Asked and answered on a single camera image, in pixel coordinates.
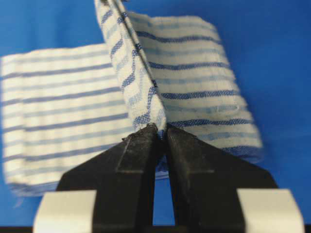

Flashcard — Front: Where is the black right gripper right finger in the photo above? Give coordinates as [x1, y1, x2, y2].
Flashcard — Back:
[166, 126, 277, 227]

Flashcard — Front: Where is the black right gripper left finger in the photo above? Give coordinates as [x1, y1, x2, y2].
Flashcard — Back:
[56, 124, 159, 227]

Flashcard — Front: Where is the white blue-striped towel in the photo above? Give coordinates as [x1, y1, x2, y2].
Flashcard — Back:
[0, 0, 262, 196]

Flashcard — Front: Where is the blue table cloth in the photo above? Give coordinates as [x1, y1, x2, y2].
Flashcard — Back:
[0, 0, 311, 223]

